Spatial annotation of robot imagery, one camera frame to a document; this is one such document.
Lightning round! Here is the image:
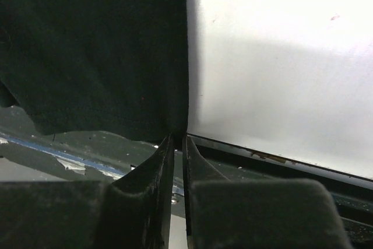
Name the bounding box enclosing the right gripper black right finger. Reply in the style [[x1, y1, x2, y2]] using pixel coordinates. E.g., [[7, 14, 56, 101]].
[[183, 137, 350, 248]]

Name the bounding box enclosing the black floral t shirt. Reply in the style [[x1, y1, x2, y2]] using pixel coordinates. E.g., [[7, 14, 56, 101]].
[[1, 0, 189, 141]]

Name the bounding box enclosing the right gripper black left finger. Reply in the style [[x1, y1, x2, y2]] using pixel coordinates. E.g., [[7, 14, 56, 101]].
[[1, 136, 174, 248]]

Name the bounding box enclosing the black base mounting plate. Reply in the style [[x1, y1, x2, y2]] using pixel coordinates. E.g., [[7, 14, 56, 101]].
[[1, 107, 372, 248]]

